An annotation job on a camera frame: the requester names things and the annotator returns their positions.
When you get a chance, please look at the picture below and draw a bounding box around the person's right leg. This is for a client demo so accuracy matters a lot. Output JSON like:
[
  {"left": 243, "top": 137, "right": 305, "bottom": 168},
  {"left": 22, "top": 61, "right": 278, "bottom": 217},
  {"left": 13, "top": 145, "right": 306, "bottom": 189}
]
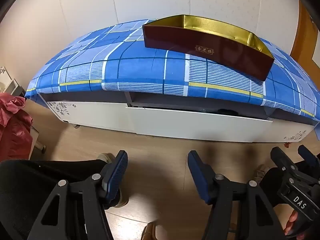
[{"left": 259, "top": 162, "right": 295, "bottom": 208}]

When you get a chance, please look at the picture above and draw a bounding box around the white floral box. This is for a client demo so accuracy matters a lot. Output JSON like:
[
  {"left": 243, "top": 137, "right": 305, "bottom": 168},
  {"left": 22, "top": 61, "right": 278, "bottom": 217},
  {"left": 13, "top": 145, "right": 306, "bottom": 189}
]
[{"left": 0, "top": 66, "right": 26, "bottom": 97}]

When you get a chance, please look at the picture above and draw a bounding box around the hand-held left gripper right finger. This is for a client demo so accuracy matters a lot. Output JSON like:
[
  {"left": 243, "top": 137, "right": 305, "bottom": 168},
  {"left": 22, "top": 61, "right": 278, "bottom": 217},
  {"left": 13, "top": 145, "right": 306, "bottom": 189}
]
[{"left": 188, "top": 151, "right": 287, "bottom": 240}]

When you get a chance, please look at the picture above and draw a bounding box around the maroon box with gold lining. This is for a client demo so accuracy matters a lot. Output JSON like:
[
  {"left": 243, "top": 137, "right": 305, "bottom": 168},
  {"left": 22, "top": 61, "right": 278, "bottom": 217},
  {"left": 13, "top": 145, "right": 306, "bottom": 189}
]
[{"left": 142, "top": 14, "right": 275, "bottom": 82}]

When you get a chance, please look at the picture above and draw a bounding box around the orange wooden door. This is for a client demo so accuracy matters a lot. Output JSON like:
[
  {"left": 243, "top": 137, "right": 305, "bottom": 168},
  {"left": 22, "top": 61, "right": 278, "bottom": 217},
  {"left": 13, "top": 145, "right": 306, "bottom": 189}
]
[{"left": 290, "top": 0, "right": 320, "bottom": 77}]

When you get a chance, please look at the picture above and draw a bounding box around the blue plaid cloth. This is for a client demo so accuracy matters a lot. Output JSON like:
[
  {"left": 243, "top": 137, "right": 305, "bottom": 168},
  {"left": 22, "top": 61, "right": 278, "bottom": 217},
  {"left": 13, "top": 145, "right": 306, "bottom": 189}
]
[{"left": 24, "top": 19, "right": 320, "bottom": 123}]

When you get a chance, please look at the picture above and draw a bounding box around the person's right beige shoe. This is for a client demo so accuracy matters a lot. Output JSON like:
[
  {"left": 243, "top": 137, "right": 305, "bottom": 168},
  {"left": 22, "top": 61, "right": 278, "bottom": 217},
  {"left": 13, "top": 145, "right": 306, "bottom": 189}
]
[{"left": 254, "top": 164, "right": 270, "bottom": 183}]

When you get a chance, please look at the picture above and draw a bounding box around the red cloth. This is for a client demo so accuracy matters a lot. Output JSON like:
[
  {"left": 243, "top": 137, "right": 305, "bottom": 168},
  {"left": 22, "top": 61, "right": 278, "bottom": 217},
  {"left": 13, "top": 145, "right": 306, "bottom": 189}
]
[{"left": 0, "top": 92, "right": 33, "bottom": 162}]

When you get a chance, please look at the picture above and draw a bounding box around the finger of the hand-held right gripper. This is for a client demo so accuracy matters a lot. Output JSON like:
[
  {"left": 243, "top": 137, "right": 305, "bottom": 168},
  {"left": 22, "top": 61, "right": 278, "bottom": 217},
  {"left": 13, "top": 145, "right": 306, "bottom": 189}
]
[
  {"left": 271, "top": 147, "right": 320, "bottom": 193},
  {"left": 297, "top": 144, "right": 320, "bottom": 178}
]

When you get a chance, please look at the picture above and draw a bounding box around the white rolling stand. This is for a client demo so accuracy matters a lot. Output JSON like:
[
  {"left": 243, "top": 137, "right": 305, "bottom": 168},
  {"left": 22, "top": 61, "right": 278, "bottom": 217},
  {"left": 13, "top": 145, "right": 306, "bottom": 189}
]
[{"left": 29, "top": 126, "right": 47, "bottom": 153}]

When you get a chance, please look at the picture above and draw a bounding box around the person's right hand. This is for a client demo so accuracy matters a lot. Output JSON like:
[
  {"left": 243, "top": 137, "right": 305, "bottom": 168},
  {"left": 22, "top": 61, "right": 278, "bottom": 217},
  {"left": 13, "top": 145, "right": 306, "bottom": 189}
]
[{"left": 284, "top": 210, "right": 300, "bottom": 235}]

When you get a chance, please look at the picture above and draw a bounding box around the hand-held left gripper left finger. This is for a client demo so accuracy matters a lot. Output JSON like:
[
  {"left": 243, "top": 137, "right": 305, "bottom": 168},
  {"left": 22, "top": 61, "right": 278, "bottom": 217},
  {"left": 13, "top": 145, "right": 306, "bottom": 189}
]
[{"left": 27, "top": 150, "right": 128, "bottom": 240}]

